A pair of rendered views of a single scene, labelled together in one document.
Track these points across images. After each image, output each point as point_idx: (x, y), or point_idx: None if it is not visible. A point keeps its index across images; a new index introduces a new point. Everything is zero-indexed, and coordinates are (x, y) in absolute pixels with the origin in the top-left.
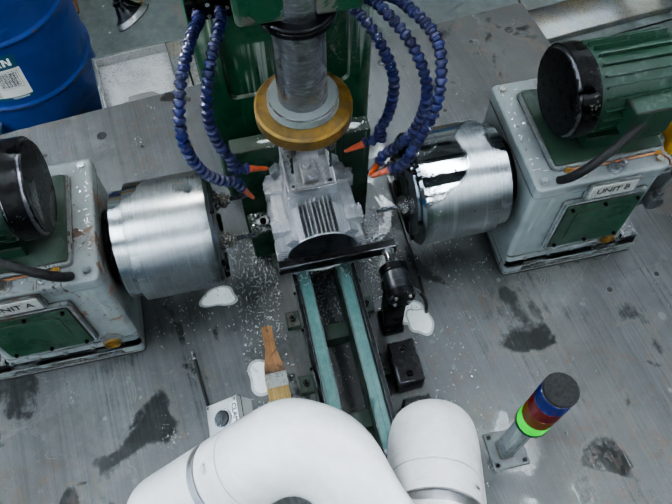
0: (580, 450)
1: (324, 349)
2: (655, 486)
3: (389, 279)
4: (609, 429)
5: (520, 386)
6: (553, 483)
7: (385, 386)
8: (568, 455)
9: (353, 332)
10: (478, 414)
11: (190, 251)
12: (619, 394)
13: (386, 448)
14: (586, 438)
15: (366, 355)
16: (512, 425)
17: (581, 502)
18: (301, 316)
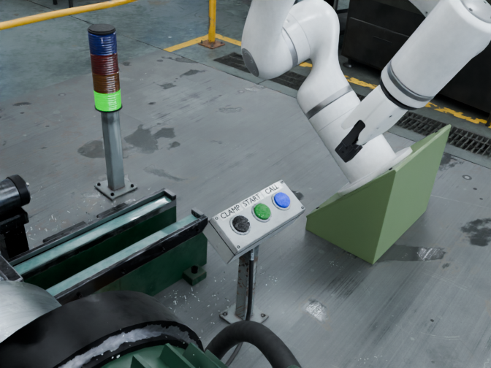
0: (95, 158)
1: (96, 266)
2: (101, 131)
3: (4, 191)
4: (71, 151)
5: (55, 192)
6: (127, 164)
7: (114, 212)
8: (101, 162)
9: (63, 253)
10: (94, 206)
11: (53, 305)
12: (39, 151)
13: (169, 200)
14: (83, 158)
15: (86, 236)
16: (110, 136)
17: (132, 152)
18: (64, 293)
